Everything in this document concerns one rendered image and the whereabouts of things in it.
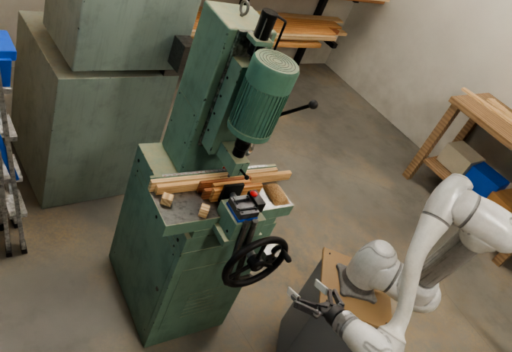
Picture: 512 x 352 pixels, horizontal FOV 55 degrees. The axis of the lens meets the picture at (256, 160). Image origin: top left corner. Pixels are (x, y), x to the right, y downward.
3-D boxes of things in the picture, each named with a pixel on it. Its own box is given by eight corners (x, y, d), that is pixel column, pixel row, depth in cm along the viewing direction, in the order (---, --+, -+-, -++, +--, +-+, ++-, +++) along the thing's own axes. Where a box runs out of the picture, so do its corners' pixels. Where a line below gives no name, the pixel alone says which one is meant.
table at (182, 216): (171, 257, 175) (174, 246, 171) (142, 196, 192) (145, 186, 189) (300, 231, 209) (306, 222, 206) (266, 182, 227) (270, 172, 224)
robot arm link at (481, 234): (390, 269, 229) (432, 296, 225) (377, 297, 220) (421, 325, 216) (482, 183, 167) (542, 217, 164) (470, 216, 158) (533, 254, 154)
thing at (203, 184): (197, 193, 196) (201, 183, 193) (196, 190, 197) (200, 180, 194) (248, 187, 210) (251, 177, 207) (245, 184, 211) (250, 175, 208)
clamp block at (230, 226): (228, 241, 186) (235, 225, 181) (212, 215, 194) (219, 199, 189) (259, 235, 194) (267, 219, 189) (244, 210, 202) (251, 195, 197)
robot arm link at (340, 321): (345, 322, 162) (333, 312, 166) (339, 344, 165) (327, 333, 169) (364, 315, 167) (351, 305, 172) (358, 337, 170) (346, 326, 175)
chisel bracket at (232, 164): (228, 179, 196) (235, 164, 191) (214, 156, 204) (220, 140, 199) (244, 177, 200) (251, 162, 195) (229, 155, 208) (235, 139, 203)
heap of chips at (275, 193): (274, 206, 207) (277, 201, 205) (260, 185, 214) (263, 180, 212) (290, 203, 212) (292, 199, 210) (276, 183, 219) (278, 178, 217)
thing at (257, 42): (249, 58, 178) (266, 15, 168) (239, 46, 182) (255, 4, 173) (267, 59, 182) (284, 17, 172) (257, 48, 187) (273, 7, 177)
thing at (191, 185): (155, 195, 187) (158, 187, 185) (154, 191, 188) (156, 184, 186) (289, 179, 224) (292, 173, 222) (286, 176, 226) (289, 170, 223)
